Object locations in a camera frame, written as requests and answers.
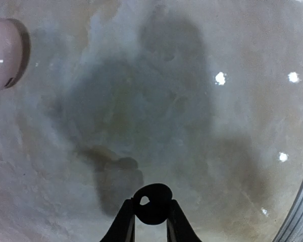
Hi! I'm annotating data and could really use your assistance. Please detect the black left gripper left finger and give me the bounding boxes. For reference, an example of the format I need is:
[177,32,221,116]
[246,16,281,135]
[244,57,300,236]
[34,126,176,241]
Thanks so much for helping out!
[100,199,135,242]

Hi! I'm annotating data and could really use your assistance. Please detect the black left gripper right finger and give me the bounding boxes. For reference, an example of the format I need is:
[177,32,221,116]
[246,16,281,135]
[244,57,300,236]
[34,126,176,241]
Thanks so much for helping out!
[167,200,201,242]

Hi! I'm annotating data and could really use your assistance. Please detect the black clip earbud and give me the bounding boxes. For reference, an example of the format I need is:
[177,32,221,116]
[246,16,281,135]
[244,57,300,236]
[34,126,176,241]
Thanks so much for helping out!
[132,183,173,225]

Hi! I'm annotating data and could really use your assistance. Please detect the round white pink case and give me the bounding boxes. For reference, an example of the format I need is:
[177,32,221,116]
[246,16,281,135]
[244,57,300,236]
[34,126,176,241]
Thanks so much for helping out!
[0,18,31,91]

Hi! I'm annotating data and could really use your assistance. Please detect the aluminium front rail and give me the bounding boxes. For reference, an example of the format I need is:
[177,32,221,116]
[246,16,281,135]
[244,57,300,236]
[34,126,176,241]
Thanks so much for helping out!
[273,180,303,242]

